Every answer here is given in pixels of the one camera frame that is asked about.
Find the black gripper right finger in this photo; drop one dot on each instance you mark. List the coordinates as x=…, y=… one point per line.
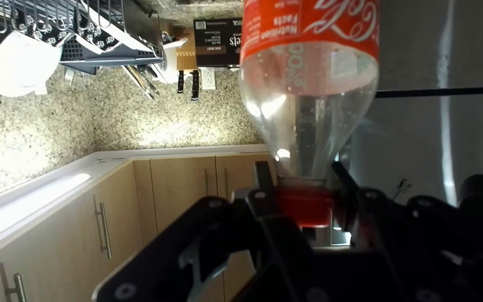
x=420, y=252

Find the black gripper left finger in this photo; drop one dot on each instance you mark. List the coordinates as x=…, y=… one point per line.
x=197, y=257

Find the coca-cola plastic bottle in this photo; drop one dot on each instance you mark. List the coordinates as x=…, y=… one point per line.
x=310, y=84

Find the wooden upper cabinets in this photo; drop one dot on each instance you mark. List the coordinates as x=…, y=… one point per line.
x=181, y=185

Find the stainless steel refrigerator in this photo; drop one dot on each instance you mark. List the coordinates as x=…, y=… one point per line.
x=466, y=56

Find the wooden knife block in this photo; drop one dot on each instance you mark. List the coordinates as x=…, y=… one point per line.
x=187, y=56

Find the black cardboard box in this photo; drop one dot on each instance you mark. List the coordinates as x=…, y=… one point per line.
x=217, y=43

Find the grey dish rack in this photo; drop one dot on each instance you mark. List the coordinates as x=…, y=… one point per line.
x=113, y=53

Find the white plastic container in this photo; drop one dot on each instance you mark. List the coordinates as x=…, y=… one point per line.
x=25, y=64

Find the white wall outlet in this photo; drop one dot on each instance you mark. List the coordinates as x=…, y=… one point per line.
x=209, y=79

